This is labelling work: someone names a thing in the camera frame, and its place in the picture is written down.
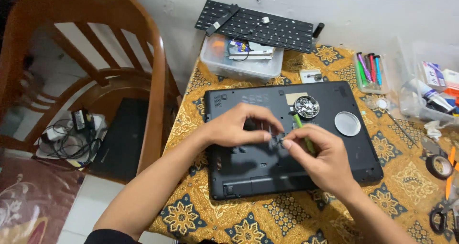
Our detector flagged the purple handled screwdriver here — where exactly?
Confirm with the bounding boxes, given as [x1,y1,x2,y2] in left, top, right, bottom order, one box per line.
[356,52,372,82]

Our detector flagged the maroon patterned rug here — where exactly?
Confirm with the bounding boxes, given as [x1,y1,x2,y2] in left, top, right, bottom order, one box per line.
[0,154,86,244]

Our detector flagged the green handled screwdriver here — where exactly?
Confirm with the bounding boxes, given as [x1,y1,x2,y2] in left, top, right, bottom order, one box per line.
[292,113,317,156]

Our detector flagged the white cardboard box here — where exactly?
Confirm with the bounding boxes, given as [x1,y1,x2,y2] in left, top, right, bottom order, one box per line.
[421,61,447,91]

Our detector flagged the black plastic strip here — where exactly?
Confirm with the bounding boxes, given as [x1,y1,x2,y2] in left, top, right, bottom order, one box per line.
[205,4,240,36]

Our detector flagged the person's black sleeve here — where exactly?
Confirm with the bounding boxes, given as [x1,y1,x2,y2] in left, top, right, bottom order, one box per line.
[84,229,141,244]

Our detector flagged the clear plastic box with parts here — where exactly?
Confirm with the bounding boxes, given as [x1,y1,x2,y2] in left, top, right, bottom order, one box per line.
[200,33,285,82]

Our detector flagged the blue handled screwdriver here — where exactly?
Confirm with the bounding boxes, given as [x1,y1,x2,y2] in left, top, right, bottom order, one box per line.
[373,55,383,87]

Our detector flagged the black laptop keyboard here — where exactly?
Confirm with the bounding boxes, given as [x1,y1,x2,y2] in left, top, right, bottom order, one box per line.
[194,0,315,54]

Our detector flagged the black laptop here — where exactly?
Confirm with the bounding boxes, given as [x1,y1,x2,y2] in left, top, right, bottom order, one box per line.
[203,81,384,201]

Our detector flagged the small white connector with cable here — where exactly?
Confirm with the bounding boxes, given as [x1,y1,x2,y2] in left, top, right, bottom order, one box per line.
[247,16,270,35]

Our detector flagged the crumpled white tissue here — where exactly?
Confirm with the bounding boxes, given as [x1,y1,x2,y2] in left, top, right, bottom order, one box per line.
[424,121,444,141]

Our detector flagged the round tin of screws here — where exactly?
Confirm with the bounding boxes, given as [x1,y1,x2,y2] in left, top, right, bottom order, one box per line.
[294,95,320,119]

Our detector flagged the red handled screwdriver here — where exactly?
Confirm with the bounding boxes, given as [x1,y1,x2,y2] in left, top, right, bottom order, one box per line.
[368,53,377,84]

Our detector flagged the person's left hand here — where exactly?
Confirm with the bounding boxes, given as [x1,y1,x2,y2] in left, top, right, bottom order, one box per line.
[204,102,284,148]

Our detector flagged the flat black laptop case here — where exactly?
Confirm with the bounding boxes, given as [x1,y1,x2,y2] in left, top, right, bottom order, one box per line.
[89,97,150,182]

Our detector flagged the black tape roll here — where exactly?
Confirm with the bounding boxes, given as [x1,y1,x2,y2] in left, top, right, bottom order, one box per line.
[425,154,454,180]

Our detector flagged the round metal tin lid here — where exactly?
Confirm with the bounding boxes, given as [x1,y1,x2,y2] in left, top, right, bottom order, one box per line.
[334,111,362,137]

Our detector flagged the clear tray for screwdrivers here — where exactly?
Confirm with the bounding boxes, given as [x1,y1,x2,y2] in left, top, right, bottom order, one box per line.
[353,53,390,95]

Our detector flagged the metal tweezers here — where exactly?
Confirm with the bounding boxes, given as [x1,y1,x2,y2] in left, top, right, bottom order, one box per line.
[385,109,419,146]

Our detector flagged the small white socket box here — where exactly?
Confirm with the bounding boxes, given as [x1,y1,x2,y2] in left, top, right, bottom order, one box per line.
[299,69,323,84]

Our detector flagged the heap of chargers and cables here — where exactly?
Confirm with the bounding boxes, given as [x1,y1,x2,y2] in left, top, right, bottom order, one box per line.
[35,109,107,167]

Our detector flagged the large clear plastic container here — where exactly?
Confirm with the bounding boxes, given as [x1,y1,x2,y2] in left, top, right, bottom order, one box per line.
[394,36,459,126]

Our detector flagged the black cylindrical marker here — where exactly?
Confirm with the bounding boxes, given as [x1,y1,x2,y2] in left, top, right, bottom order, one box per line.
[311,22,325,41]

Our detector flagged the black handled scissors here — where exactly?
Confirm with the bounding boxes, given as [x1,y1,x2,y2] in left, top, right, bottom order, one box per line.
[429,197,459,242]

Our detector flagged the orange handled tool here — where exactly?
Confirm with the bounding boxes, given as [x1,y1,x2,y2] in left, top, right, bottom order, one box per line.
[445,146,459,201]

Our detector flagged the white tube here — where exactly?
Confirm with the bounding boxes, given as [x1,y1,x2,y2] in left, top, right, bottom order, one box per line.
[409,78,455,113]

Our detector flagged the person's right hand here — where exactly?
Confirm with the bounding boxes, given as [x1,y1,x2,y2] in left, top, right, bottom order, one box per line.
[282,124,356,199]

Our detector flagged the yellow batik tablecloth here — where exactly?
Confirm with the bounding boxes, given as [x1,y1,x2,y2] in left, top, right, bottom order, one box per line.
[148,44,459,244]

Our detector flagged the brown wooden chair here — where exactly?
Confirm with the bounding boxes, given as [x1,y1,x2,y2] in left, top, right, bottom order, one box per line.
[0,0,182,177]

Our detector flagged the white optical drive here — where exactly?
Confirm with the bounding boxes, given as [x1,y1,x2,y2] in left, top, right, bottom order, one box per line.
[227,40,276,61]

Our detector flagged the metal pry tool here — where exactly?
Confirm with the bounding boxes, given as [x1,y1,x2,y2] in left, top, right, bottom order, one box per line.
[420,136,448,157]

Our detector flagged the green screwdriver with black cap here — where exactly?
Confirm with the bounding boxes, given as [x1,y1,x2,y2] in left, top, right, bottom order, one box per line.
[356,60,369,87]

